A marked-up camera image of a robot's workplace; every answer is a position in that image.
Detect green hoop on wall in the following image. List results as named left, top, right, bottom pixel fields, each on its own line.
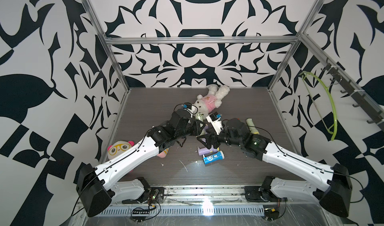
left=300, top=71, right=339, bottom=141

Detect blue flashlight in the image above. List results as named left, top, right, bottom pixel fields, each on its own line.
left=203, top=151, right=225, bottom=165

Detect black connector cable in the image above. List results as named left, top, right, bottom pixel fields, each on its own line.
left=130, top=207, right=151, bottom=223
left=263, top=207, right=280, bottom=221

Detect pink striped plush pig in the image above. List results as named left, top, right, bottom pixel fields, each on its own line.
left=157, top=149, right=169, bottom=158

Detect purple flashlight lying sideways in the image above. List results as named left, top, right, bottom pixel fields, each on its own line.
left=198, top=147, right=220, bottom=156

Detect green flashlight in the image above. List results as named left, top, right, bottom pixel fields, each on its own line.
left=246, top=118, right=259, bottom=135
left=195, top=113, right=205, bottom=122

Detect panda plush pink striped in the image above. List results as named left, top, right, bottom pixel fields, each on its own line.
left=107, top=141, right=135, bottom=160

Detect white teddy bear pink shirt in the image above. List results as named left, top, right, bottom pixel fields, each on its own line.
left=192, top=85, right=230, bottom=119

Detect black hook rack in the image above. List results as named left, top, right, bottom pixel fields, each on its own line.
left=322, top=58, right=384, bottom=131

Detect black connector right cable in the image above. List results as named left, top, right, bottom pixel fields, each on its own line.
left=263, top=207, right=280, bottom=221

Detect black connector left cable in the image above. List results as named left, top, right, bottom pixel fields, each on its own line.
left=130, top=207, right=151, bottom=223

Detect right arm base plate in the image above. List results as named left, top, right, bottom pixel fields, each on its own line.
left=244, top=186, right=285, bottom=203

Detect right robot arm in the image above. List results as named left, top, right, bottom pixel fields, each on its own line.
left=197, top=118, right=353, bottom=218

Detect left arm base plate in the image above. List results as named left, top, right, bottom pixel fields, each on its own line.
left=122, top=187, right=165, bottom=204

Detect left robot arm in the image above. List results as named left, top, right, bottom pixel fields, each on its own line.
left=76, top=109, right=206, bottom=217

